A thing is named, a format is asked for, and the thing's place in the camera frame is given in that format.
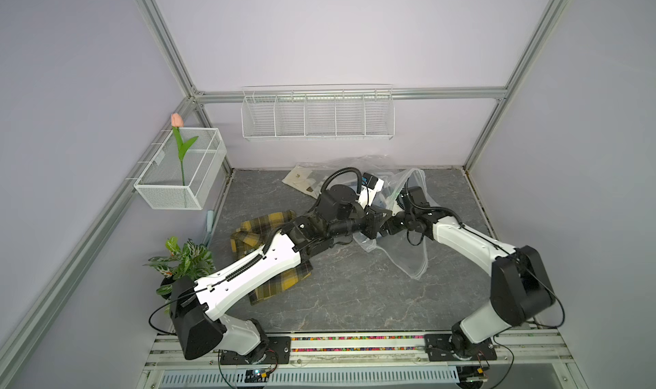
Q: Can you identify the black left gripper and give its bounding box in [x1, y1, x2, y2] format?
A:
[329, 203, 392, 240]

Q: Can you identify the clear plastic vacuum bag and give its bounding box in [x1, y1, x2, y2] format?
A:
[298, 155, 428, 280]

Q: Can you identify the yellow plaid shirt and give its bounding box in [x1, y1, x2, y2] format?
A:
[230, 210, 313, 305]

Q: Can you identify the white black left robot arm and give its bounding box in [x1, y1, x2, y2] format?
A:
[170, 167, 391, 363]

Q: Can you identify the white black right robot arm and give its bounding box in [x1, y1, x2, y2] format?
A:
[384, 187, 560, 360]

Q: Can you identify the cream green work glove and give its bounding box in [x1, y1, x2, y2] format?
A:
[282, 165, 330, 199]

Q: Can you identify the green potted plant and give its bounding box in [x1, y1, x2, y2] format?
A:
[145, 236, 216, 299]

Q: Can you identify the pink artificial tulip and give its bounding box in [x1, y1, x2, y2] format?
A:
[171, 113, 198, 186]

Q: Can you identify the white wire wall shelf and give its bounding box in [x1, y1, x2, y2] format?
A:
[241, 84, 396, 140]

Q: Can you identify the white wire side basket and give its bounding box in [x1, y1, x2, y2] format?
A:
[126, 128, 230, 211]

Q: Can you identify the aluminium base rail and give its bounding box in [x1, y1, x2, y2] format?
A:
[142, 328, 575, 372]

